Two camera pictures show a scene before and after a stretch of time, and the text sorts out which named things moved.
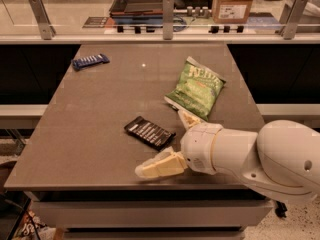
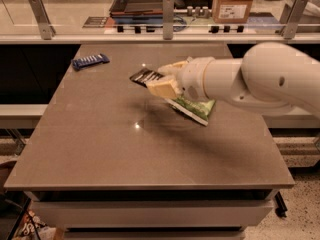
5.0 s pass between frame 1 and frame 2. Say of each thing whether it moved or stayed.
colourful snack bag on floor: stayed
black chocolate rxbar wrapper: moved
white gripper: moved
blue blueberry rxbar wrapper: stayed
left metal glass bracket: stayed
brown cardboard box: stayed
